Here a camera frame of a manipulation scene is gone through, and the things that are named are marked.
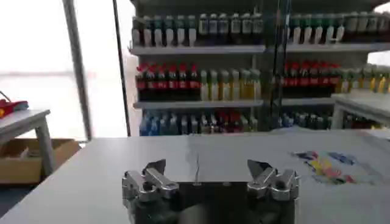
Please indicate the shelf unit with bottles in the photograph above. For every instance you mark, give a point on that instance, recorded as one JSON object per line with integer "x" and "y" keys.
{"x": 198, "y": 76}
{"x": 317, "y": 76}

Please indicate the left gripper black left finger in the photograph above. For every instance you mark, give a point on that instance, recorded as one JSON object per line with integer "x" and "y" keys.
{"x": 158, "y": 181}

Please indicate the grey window frame post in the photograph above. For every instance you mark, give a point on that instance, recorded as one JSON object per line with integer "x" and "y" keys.
{"x": 77, "y": 70}

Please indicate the brown cardboard box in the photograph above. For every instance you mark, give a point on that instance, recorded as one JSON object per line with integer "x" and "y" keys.
{"x": 18, "y": 165}

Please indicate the red and orange cloth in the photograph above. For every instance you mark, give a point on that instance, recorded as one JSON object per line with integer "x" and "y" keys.
{"x": 9, "y": 107}

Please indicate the grey shirt with colourful print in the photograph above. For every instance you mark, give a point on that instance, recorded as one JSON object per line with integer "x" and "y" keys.
{"x": 326, "y": 167}

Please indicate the thin black pole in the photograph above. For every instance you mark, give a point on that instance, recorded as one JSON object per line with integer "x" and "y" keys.
{"x": 121, "y": 70}

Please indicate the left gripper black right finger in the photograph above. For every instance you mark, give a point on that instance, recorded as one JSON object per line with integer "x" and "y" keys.
{"x": 268, "y": 182}

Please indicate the white desk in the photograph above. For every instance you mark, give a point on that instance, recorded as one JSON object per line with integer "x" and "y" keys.
{"x": 362, "y": 105}

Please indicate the small white side table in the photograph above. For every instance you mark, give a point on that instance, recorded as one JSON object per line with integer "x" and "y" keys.
{"x": 27, "y": 120}

